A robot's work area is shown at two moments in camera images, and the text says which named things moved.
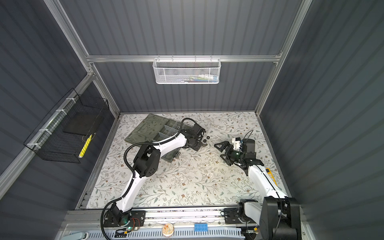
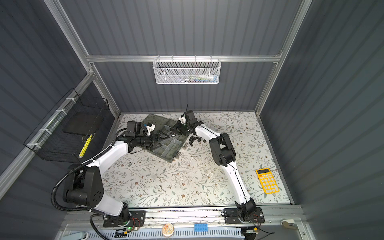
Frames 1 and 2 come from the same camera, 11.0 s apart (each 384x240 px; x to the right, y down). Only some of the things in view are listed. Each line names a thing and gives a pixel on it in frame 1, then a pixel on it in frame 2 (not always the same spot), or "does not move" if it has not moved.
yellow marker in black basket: x=81 y=154 does not move
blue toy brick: x=201 y=227 does not move
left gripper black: x=198 y=147 → x=158 y=139
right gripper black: x=227 y=144 → x=178 y=130
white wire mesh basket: x=186 y=71 does not move
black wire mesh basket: x=66 y=133 does not move
